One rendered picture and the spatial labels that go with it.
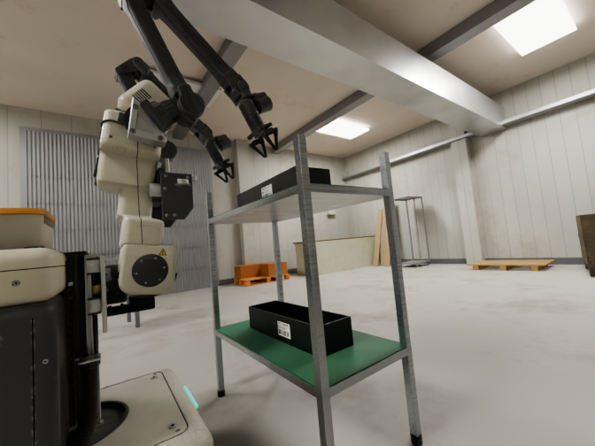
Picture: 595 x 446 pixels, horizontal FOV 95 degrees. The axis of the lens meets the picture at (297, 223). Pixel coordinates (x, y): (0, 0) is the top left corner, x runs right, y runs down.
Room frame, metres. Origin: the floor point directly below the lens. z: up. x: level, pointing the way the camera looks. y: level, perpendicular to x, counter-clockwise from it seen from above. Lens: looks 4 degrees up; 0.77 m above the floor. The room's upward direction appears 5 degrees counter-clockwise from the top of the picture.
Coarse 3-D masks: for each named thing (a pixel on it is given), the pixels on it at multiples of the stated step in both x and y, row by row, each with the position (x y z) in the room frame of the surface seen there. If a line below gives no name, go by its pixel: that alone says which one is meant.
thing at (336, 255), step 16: (320, 240) 6.49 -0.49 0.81; (336, 240) 6.80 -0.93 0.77; (352, 240) 7.14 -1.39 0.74; (368, 240) 7.51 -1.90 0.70; (320, 256) 6.45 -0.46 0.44; (336, 256) 6.77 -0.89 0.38; (352, 256) 7.10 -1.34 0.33; (368, 256) 7.47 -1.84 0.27; (304, 272) 6.76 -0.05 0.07; (320, 272) 6.43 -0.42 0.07; (336, 272) 6.74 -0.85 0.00
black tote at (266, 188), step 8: (312, 168) 1.06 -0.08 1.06; (320, 168) 1.08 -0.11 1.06; (280, 176) 1.11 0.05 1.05; (288, 176) 1.06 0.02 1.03; (296, 176) 1.01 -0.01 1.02; (312, 176) 1.06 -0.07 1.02; (320, 176) 1.08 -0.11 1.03; (328, 176) 1.11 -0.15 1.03; (264, 184) 1.22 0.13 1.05; (272, 184) 1.16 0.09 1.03; (280, 184) 1.11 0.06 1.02; (288, 184) 1.06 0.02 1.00; (296, 184) 1.02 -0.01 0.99; (248, 192) 1.36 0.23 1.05; (256, 192) 1.29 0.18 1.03; (264, 192) 1.23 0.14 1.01; (272, 192) 1.17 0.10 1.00; (240, 200) 1.45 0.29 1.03; (248, 200) 1.37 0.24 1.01
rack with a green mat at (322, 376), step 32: (384, 160) 1.06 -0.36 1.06; (288, 192) 0.87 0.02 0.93; (320, 192) 0.84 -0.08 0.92; (352, 192) 0.93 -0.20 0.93; (384, 192) 1.04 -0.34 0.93; (320, 320) 0.82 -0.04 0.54; (256, 352) 1.13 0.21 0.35; (288, 352) 1.10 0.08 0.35; (320, 352) 0.81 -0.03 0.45; (352, 352) 1.05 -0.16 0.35; (384, 352) 1.02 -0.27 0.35; (320, 384) 0.81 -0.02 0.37; (352, 384) 0.88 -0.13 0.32; (320, 416) 0.82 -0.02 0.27; (416, 416) 1.06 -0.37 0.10
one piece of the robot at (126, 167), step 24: (120, 144) 0.82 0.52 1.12; (144, 144) 0.86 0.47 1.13; (96, 168) 0.85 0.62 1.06; (120, 168) 0.87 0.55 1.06; (144, 168) 0.91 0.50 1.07; (120, 192) 0.89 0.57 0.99; (144, 192) 0.92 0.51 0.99; (120, 216) 0.89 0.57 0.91; (144, 216) 0.91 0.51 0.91; (120, 240) 0.87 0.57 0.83; (144, 240) 0.88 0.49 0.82; (120, 264) 0.84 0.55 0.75; (144, 264) 0.87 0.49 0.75; (168, 264) 0.91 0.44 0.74; (120, 288) 0.84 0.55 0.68; (144, 288) 0.87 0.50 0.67; (168, 288) 0.91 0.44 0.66
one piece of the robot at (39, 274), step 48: (0, 288) 0.58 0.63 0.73; (48, 288) 0.63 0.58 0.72; (0, 336) 0.58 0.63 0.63; (48, 336) 0.63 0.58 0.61; (96, 336) 0.88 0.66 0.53; (0, 384) 0.58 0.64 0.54; (48, 384) 0.62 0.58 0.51; (96, 384) 0.78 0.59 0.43; (0, 432) 0.58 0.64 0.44; (48, 432) 0.62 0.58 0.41
